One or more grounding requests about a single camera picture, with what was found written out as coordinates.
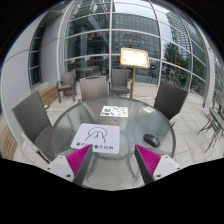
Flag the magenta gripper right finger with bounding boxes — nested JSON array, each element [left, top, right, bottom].
[[134, 143, 182, 186]]

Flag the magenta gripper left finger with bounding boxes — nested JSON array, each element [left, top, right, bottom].
[[46, 144, 94, 187]]

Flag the black computer mouse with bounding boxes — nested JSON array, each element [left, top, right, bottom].
[[143, 134, 160, 148]]

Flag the white mouse outline sheet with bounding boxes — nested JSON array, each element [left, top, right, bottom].
[[71, 123, 120, 154]]

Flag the round glass table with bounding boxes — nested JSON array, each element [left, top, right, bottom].
[[52, 97, 176, 190]]

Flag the grey wicker chair left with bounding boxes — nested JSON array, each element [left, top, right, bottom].
[[12, 91, 55, 162]]

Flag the round cork coaster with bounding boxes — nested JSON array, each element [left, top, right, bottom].
[[108, 119, 119, 126]]

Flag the colourful menu card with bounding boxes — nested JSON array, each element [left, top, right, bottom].
[[100, 106, 128, 118]]

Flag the grey wicker chair right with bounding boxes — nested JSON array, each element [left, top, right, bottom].
[[154, 82, 188, 125]]

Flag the grey wicker chair behind table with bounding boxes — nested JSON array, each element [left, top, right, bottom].
[[80, 76, 108, 101]]

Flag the metal folding chair right edge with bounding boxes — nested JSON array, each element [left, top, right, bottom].
[[200, 108, 224, 147]]

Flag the grey wicker armchair left back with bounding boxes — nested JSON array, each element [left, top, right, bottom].
[[56, 70, 76, 101]]

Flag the grey wicker armchair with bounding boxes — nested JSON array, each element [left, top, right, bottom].
[[56, 70, 76, 101], [111, 69, 130, 95]]

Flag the grey wicker armchair centre back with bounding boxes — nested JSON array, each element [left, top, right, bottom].
[[111, 69, 130, 95]]

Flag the gold menu display stand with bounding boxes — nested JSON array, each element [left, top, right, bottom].
[[120, 47, 150, 98]]

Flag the wooden bench along wall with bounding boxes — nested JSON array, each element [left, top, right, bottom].
[[40, 86, 58, 105]]

